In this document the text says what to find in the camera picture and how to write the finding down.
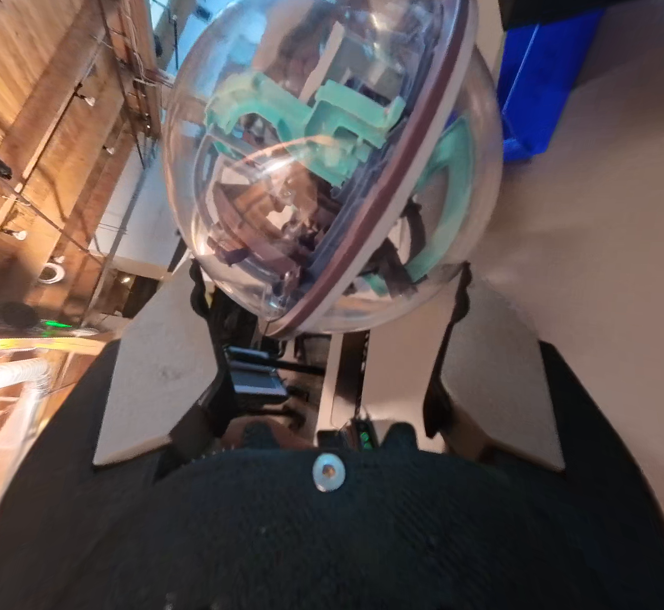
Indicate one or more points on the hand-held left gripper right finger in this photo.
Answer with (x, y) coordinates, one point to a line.
(498, 371)

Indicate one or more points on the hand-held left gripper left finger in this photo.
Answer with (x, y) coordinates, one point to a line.
(155, 371)

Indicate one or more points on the clear plastic maze ball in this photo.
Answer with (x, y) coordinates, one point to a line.
(290, 164)

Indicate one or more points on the small device green lights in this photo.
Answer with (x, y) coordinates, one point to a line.
(363, 433)

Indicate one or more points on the blue plastic bin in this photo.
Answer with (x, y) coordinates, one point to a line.
(550, 91)

